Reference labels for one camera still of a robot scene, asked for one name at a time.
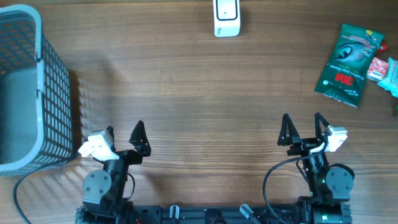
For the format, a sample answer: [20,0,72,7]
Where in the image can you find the white barcode scanner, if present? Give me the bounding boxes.
[213,0,241,38]

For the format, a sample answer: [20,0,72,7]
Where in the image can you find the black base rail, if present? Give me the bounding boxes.
[75,204,353,224]

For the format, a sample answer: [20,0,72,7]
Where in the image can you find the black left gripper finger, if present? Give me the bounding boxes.
[129,120,151,157]
[106,126,115,149]

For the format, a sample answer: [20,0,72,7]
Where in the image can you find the light teal tissue pack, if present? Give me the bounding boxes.
[377,57,397,98]

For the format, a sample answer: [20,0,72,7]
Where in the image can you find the green 3M gloves packet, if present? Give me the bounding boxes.
[315,24,384,108]

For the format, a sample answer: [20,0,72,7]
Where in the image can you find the black left camera cable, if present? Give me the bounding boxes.
[12,161,85,224]

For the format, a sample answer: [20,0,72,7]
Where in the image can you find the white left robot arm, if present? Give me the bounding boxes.
[75,120,151,224]

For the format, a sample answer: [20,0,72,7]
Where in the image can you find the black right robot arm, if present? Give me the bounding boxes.
[277,113,354,224]

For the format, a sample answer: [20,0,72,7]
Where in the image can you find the grey plastic shopping basket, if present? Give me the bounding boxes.
[1,4,75,177]

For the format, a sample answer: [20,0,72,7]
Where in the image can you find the black camera cable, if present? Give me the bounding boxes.
[12,161,85,224]
[262,141,327,224]

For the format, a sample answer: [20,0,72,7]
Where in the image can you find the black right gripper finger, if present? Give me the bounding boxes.
[277,113,301,146]
[315,112,330,139]

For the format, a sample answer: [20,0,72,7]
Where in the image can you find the red snack pack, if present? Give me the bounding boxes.
[367,57,389,82]

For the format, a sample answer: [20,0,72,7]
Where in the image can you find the red small sachet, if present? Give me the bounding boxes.
[377,41,388,53]

